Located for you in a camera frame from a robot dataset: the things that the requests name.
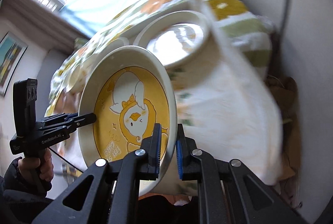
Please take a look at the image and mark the person's left hand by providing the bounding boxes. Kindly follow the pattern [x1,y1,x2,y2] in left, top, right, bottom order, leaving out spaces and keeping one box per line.
[18,149,54,182]

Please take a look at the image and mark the yellow duck cartoon plate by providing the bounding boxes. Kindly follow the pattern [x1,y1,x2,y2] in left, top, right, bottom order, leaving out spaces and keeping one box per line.
[78,46,177,196]

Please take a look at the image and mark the framed wall picture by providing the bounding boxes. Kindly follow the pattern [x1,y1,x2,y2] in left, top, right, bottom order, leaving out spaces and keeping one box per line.
[0,31,28,96]

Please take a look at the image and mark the white floral tablecloth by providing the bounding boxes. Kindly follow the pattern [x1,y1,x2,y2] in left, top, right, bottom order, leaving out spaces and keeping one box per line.
[173,3,282,185]

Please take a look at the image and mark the cream round plate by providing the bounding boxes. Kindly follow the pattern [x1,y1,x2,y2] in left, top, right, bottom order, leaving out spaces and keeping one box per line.
[133,10,210,69]

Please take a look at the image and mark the floral green striped quilt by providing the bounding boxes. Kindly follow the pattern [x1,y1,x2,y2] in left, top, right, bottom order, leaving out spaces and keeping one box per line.
[45,0,274,116]

